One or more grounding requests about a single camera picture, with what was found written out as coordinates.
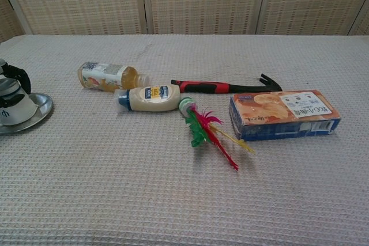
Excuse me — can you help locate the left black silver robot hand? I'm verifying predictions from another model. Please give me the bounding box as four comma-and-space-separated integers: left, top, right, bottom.
0, 58, 32, 108

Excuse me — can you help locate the white paper cup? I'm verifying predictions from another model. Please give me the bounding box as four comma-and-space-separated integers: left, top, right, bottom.
0, 76, 39, 126

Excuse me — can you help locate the round steel plate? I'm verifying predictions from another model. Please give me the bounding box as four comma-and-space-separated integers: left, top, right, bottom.
0, 92, 55, 135

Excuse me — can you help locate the tea bottle with label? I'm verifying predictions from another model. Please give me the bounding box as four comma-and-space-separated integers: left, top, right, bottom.
77, 61, 151, 93

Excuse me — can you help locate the mayonnaise squeeze bottle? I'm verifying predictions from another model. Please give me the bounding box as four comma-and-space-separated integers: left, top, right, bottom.
114, 85, 182, 113

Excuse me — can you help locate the red black claw hammer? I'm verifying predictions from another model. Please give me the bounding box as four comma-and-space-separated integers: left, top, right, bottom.
170, 73, 284, 96

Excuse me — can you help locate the colourful feather shuttlecock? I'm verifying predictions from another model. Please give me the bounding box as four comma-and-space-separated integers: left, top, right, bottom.
178, 97, 256, 172

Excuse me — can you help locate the beige woven tablecloth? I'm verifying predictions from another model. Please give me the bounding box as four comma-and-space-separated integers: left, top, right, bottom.
0, 34, 369, 246

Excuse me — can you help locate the woven bamboo folding screen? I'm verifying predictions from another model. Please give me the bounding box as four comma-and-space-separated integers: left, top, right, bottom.
0, 0, 369, 44

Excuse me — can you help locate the orange blue biscuit box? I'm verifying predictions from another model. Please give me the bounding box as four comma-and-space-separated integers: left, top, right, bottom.
228, 89, 342, 142

